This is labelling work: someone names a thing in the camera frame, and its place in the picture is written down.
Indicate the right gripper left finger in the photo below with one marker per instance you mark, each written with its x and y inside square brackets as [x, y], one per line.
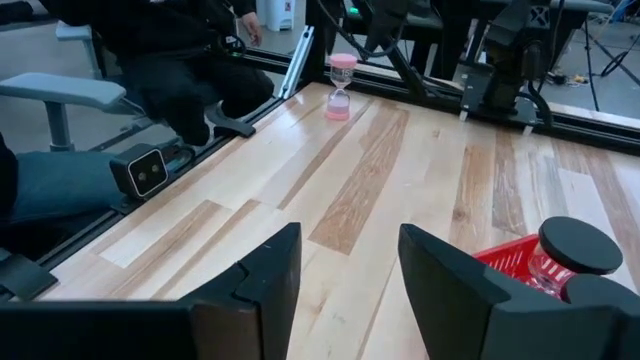
[260, 300]

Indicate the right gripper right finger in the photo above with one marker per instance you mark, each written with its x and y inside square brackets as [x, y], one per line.
[450, 300]

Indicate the red plastic basket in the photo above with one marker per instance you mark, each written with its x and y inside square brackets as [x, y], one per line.
[510, 260]

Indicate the glass jar with black lid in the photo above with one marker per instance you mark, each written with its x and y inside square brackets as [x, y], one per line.
[580, 245]

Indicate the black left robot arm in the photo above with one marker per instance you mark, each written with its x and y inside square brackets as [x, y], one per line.
[505, 70]

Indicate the grey office chair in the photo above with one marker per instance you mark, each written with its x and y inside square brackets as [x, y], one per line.
[60, 90]

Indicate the black edge clamp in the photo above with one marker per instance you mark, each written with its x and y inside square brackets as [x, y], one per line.
[25, 277]
[232, 129]

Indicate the pink round cup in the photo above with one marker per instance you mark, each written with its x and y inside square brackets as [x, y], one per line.
[339, 107]

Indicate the silver aluminium bar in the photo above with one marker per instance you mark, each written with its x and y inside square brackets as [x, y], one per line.
[297, 62]

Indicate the yellow floor device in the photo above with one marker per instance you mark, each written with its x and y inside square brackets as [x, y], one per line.
[580, 79]

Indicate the person's hand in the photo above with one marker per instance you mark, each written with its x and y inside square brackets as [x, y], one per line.
[252, 30]

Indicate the white bin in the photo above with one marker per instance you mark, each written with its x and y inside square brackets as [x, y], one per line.
[280, 15]

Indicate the black device with green light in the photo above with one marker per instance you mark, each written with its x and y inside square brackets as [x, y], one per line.
[385, 20]

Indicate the black table-level camera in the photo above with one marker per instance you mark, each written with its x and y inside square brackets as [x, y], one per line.
[142, 172]

